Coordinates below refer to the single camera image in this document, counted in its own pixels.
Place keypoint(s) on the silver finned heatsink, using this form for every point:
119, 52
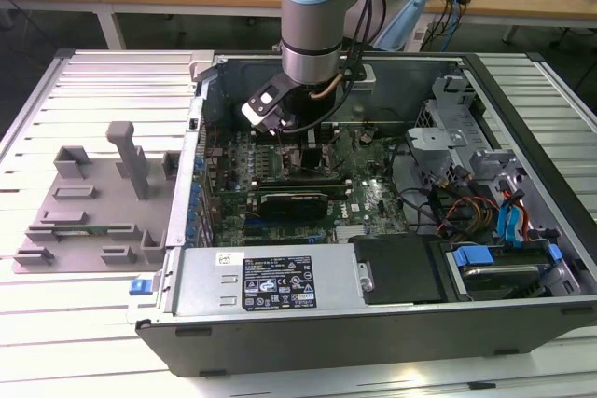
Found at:
352, 231

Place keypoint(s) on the blue plastic case latch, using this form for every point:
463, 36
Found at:
140, 287

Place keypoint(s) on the black graphics card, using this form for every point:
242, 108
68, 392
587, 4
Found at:
294, 206

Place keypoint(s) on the black open PC case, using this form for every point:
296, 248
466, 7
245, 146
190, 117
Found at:
326, 342

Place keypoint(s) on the black power supply label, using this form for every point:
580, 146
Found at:
280, 284

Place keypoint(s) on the CPU socket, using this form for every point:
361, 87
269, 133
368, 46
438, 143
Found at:
288, 162

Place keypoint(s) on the green motherboard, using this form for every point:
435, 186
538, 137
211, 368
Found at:
373, 174

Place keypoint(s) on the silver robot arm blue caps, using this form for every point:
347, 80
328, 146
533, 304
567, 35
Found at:
310, 20

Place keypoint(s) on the silver metal drive cage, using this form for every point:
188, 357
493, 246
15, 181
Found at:
436, 138

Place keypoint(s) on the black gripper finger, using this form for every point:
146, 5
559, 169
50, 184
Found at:
311, 139

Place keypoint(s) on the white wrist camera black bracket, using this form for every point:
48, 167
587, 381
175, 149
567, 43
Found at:
261, 106

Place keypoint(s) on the round coin battery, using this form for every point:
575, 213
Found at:
367, 137

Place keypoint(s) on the black plastic shroud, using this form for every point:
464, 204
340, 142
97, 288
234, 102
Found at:
396, 272

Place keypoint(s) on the grey power supply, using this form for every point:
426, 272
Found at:
205, 286

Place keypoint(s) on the green RAM stick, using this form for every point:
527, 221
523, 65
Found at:
79, 231

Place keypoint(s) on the black RAM slot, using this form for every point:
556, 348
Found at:
338, 189
298, 184
298, 179
291, 141

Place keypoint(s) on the hard disk blue carrier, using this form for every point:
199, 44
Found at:
503, 277

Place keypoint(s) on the grey parts rack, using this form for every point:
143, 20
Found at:
93, 211

